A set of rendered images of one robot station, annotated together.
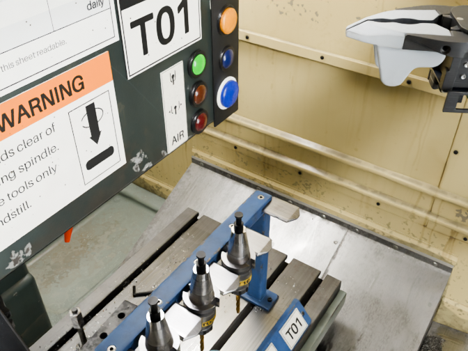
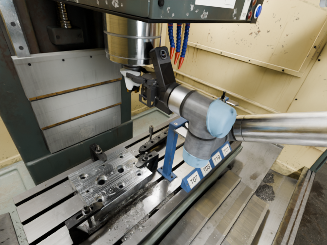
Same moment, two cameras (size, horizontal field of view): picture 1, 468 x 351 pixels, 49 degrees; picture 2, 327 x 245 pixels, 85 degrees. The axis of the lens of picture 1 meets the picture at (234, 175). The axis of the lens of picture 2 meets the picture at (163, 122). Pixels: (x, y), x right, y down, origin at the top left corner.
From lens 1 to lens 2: 36 cm
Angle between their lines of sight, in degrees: 6
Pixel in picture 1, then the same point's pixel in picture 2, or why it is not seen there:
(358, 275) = (245, 144)
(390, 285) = (258, 149)
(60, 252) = (136, 123)
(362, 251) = not seen: hidden behind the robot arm
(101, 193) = (225, 14)
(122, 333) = (179, 120)
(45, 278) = not seen: hidden behind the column
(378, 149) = (263, 97)
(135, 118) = not seen: outside the picture
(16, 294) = (126, 125)
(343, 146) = (248, 96)
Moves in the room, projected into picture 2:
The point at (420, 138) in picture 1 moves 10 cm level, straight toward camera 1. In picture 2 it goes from (281, 93) to (280, 98)
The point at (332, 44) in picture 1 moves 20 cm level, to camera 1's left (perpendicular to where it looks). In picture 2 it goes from (254, 55) to (224, 51)
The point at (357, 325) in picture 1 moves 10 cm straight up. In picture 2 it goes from (244, 161) to (248, 150)
